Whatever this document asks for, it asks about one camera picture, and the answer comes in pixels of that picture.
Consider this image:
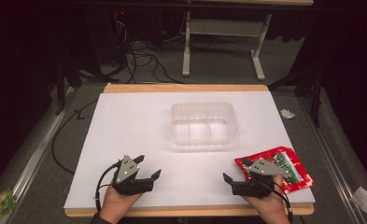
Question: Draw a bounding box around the thin black floor cable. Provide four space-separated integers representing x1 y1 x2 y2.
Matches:
50 99 99 175

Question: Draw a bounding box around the white cloth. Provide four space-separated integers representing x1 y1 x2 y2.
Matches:
350 186 367 224

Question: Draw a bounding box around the person's right hand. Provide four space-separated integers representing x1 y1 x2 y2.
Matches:
242 175 291 224

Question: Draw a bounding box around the wooden table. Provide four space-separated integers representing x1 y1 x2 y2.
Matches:
64 82 315 218

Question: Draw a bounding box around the black stand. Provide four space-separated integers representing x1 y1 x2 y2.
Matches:
267 66 325 129
53 55 83 117

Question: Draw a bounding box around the white sheet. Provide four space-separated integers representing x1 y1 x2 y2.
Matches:
63 91 317 210

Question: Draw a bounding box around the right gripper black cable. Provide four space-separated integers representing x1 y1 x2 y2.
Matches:
255 179 295 224

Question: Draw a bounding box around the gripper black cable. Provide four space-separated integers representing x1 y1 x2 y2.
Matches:
93 162 123 214
255 179 295 224

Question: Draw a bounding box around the clear plastic container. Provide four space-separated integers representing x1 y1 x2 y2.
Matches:
170 102 238 147

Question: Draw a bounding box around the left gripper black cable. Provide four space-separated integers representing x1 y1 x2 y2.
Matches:
93 162 123 214

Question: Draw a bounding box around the red snack packet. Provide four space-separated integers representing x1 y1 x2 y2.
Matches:
234 146 316 195

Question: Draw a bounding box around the white desk frame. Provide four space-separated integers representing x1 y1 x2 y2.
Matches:
181 11 273 82

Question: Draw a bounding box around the tangle of black cables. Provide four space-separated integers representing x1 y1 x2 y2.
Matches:
110 12 187 85

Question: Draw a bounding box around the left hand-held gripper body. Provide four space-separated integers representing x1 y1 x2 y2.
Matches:
111 154 156 197

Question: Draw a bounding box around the aluminium rail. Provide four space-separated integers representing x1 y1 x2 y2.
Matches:
297 95 367 224
0 86 78 206

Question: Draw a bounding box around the person's left hand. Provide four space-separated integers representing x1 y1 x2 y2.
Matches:
99 185 144 224

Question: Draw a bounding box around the crumpled white paper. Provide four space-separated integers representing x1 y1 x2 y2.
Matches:
279 108 297 120

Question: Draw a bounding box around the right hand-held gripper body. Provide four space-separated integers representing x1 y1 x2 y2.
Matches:
230 158 289 200

